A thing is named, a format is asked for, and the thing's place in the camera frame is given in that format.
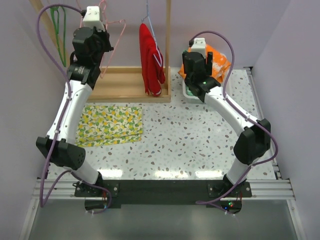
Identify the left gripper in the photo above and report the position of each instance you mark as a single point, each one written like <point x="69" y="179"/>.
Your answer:
<point x="105" y="35"/>

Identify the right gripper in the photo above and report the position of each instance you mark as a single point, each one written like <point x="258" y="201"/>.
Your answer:
<point x="209" y="59"/>

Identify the orange tie-dye trousers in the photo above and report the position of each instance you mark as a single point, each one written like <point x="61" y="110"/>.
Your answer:
<point x="220" y="64"/>

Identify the blue wire hanger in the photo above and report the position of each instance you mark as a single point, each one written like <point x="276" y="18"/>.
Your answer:
<point x="157" y="55"/>

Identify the green tie-dye trousers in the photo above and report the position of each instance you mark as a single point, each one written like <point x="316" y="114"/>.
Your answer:
<point x="189" y="93"/>

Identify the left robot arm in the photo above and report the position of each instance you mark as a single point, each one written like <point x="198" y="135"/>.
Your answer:
<point x="58" y="146"/>

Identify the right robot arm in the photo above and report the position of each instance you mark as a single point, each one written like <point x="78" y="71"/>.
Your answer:
<point x="253" y="142"/>

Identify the red trousers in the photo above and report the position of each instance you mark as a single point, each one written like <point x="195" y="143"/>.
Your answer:
<point x="153" y="75"/>

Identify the green plastic hanger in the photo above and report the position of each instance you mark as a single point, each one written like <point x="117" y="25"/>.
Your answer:
<point x="59" y="20"/>

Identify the white plastic basket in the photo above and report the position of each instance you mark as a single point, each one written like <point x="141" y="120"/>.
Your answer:
<point x="189" y="99"/>

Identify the wooden clothes rack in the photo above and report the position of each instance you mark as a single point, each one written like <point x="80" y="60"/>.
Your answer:
<point x="121" y="84"/>

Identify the lemon print cloth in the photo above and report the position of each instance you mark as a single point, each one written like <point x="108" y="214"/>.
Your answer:
<point x="102" y="125"/>

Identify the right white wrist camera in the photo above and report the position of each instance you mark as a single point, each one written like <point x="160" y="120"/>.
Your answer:
<point x="198" y="45"/>

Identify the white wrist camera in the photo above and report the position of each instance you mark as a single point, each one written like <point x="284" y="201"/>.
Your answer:
<point x="198" y="45"/>
<point x="93" y="18"/>

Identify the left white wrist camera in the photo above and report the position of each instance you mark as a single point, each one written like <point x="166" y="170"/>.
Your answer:
<point x="93" y="18"/>

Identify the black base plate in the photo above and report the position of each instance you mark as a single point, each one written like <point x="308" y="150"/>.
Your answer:
<point x="147" y="192"/>

